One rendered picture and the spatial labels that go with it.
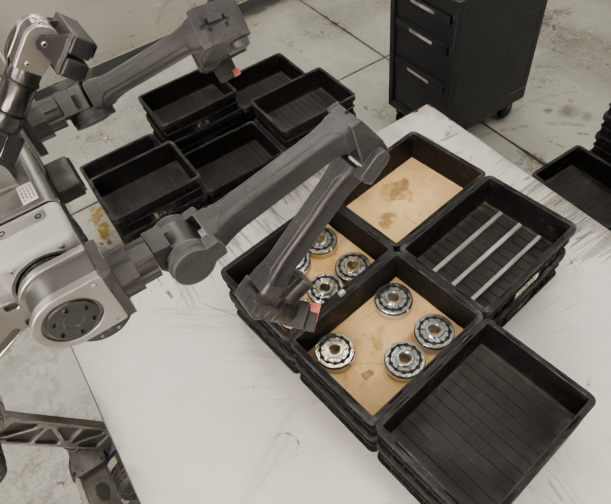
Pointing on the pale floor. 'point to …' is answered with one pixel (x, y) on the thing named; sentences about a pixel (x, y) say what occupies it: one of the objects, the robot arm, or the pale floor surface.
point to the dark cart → (461, 55)
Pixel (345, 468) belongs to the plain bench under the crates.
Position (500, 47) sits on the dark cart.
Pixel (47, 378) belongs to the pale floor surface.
